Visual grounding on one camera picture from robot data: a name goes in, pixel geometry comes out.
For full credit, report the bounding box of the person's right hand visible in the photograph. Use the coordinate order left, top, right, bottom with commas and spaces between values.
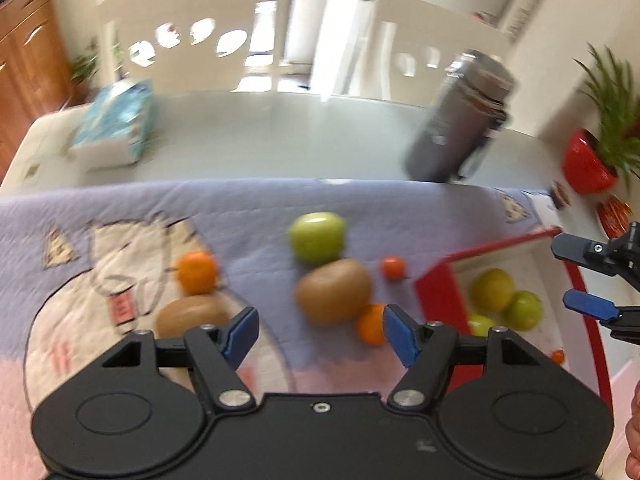
625, 385, 640, 480

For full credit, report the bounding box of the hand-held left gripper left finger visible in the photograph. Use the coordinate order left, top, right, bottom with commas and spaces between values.
101, 306, 260, 411

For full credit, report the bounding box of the cartoon pig printed blanket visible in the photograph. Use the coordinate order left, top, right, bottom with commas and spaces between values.
0, 177, 640, 480

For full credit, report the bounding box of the small orange mandarin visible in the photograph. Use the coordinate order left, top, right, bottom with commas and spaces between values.
177, 251, 219, 296
356, 303, 390, 346

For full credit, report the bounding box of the red cardboard box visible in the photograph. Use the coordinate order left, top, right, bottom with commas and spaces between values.
414, 227, 613, 406

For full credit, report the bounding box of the red round ornament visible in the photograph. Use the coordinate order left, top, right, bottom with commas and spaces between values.
597, 195, 632, 238

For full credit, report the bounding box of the white dining chair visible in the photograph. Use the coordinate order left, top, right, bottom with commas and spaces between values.
357, 0, 521, 106
97, 0, 293, 96

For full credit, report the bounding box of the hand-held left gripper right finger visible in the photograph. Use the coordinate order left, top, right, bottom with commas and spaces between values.
383, 304, 546, 410

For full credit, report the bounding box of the blue white tissue pack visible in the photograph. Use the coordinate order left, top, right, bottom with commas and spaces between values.
67, 79, 156, 168

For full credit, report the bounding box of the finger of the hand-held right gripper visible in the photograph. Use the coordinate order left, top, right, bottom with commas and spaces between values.
563, 288, 624, 322
551, 232, 614, 276

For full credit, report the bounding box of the green plant in red pot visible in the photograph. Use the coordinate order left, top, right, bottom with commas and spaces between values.
561, 42, 640, 196

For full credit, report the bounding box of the green apple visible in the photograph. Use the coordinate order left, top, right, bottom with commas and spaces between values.
501, 290, 544, 332
287, 211, 347, 266
470, 268, 516, 315
467, 313, 498, 337

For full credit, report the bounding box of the wooden sideboard cabinet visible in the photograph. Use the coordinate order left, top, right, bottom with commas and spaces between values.
0, 0, 71, 128

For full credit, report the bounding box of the grey steel thermos bottle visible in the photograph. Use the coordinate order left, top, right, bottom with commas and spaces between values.
404, 49, 516, 183

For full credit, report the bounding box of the green floor plant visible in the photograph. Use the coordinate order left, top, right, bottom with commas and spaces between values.
67, 37, 126, 86

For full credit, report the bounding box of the brown kiwi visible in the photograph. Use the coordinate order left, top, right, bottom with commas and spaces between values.
154, 294, 231, 341
294, 258, 373, 327

